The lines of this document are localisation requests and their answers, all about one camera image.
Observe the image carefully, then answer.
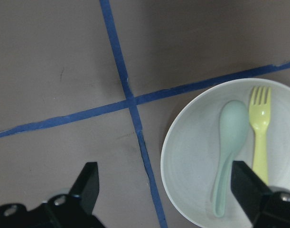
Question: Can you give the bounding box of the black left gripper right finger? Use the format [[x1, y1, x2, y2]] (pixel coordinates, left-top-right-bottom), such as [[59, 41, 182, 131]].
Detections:
[[231, 161, 272, 221]]

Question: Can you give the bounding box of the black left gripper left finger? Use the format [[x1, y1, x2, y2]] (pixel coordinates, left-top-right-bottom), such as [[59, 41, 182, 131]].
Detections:
[[69, 162, 98, 214]]

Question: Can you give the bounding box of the pale green plastic spoon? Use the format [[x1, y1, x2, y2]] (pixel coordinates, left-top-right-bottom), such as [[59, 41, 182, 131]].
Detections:
[[212, 100, 249, 218]]

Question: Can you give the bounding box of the white round plate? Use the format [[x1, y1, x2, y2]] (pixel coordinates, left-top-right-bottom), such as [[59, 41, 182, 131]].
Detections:
[[160, 78, 290, 228]]

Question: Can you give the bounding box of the yellow plastic fork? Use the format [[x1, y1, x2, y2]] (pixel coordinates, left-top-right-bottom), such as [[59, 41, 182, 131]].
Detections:
[[249, 86, 271, 185]]

